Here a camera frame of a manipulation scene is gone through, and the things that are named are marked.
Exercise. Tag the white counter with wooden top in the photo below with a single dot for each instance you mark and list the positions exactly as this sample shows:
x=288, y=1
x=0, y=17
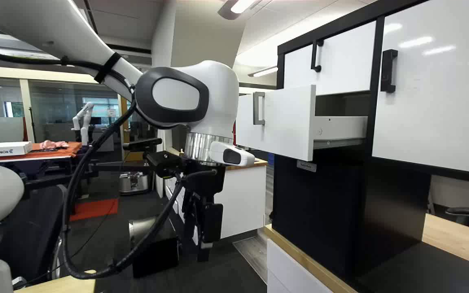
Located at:
x=293, y=266

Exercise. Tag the narrow ceiling light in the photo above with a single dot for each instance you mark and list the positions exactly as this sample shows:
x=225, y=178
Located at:
x=262, y=71

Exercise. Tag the red table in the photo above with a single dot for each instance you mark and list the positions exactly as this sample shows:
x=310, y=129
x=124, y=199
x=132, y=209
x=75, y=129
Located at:
x=44, y=156

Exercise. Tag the large ceiling light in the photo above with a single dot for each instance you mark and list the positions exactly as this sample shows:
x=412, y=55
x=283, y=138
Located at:
x=239, y=7

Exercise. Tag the red floor mat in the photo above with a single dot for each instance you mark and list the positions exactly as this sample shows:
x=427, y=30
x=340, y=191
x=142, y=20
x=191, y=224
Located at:
x=95, y=209

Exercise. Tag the small white cabinet wooden top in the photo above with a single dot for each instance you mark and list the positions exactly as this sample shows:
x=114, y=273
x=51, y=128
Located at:
x=243, y=201

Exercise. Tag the metal pot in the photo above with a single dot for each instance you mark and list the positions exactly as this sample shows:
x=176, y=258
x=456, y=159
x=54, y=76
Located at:
x=134, y=182

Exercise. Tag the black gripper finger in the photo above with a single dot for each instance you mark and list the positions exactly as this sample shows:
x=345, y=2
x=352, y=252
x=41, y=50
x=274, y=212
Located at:
x=192, y=222
x=212, y=229

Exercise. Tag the black and white cabinet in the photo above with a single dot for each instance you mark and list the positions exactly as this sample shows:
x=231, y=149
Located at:
x=321, y=217

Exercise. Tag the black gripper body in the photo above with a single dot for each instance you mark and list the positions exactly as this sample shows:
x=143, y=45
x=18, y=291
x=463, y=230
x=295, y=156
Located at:
x=207, y=182

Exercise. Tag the black box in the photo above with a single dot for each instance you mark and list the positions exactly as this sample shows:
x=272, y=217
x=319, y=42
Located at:
x=155, y=250

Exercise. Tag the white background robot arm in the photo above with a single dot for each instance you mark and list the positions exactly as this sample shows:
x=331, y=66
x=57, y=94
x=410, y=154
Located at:
x=83, y=123

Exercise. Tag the white drawer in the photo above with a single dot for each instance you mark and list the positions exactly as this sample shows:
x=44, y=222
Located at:
x=342, y=59
x=288, y=123

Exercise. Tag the white flat box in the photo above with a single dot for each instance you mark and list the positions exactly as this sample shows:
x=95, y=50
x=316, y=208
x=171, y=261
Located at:
x=0, y=149

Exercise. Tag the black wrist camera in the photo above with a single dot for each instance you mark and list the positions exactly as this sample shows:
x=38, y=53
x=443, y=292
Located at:
x=163, y=164

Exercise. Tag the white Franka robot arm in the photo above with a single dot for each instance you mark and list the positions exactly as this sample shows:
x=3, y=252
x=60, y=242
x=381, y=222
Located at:
x=55, y=27

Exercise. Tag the white cabinet door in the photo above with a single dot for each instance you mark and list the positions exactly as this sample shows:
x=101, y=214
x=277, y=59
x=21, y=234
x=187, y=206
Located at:
x=440, y=92

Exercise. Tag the pink cloth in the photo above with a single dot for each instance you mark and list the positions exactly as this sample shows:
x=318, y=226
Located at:
x=49, y=146

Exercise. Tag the white closed drawer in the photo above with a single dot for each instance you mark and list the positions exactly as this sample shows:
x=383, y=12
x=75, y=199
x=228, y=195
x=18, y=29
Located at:
x=342, y=59

